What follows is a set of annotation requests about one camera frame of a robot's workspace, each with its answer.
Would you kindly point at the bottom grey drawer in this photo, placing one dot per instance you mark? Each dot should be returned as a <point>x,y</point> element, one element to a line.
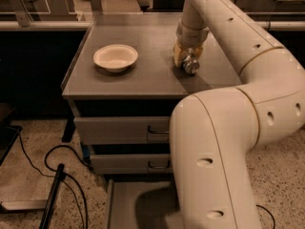
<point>142,205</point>

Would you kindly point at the black bar on floor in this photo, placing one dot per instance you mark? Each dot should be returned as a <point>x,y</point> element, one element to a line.
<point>46,218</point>

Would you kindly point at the silver redbull can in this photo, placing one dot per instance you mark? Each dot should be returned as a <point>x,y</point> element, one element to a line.
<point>190,64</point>

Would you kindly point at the middle grey drawer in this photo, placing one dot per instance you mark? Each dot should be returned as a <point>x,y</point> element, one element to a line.
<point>131,164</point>

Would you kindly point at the grey drawer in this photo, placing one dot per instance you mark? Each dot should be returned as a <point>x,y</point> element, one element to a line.
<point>123,130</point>
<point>131,164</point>
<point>142,205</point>

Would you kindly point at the grey drawer cabinet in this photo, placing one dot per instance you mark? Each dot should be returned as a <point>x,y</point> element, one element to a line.
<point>152,86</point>

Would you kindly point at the white paper bowl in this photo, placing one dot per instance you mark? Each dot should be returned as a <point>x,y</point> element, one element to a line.
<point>115,58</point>

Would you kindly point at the dark tray left edge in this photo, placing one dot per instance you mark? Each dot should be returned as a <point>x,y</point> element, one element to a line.
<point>8,135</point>

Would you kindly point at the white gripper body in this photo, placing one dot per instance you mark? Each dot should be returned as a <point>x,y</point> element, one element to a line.
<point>191,35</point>

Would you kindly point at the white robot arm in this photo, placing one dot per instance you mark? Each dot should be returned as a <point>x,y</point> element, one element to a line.
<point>212,131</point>

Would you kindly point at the white horizontal rail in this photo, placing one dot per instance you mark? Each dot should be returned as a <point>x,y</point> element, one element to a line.
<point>84,25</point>

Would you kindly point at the top grey drawer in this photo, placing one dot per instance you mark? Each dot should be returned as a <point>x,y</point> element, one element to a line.
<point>123,130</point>

